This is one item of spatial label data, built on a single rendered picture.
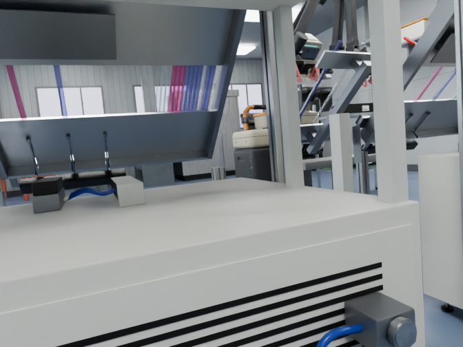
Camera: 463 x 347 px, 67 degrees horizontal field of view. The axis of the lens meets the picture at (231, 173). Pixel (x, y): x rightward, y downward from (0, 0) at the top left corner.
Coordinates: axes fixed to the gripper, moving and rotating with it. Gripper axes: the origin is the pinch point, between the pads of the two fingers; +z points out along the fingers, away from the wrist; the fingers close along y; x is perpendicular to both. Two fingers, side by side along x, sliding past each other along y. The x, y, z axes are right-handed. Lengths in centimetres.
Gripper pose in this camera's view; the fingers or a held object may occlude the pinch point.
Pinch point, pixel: (309, 80)
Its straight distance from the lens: 152.4
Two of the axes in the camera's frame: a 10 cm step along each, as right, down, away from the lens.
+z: 3.6, 7.6, -5.4
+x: -2.8, 6.4, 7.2
